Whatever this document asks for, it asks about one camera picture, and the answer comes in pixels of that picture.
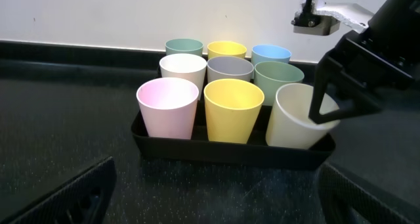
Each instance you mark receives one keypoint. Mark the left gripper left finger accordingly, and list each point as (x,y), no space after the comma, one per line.
(69,197)

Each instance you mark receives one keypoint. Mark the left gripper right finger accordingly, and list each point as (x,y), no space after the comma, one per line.
(348,201)

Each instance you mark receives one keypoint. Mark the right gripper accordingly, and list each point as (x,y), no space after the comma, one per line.
(377,66)

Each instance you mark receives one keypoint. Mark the cream cup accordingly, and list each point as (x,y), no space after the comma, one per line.
(288,125)

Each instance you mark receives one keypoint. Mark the yellow cup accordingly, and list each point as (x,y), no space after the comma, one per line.
(231,119)
(226,50)

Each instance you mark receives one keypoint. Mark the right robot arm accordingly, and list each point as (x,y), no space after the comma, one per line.
(398,13)

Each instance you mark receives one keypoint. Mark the green cup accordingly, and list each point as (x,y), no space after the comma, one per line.
(277,79)
(183,46)

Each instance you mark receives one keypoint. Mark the blue cup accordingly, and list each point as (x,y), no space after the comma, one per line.
(270,53)

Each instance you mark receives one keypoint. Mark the grey cup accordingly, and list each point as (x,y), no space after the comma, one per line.
(229,69)

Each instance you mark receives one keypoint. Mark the black tray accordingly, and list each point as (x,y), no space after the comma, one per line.
(229,155)

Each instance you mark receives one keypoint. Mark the pink cup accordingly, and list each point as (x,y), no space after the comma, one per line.
(167,115)

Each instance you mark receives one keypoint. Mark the white cup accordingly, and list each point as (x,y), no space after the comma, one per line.
(182,68)

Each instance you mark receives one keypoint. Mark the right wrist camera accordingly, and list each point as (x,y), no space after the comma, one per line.
(328,18)

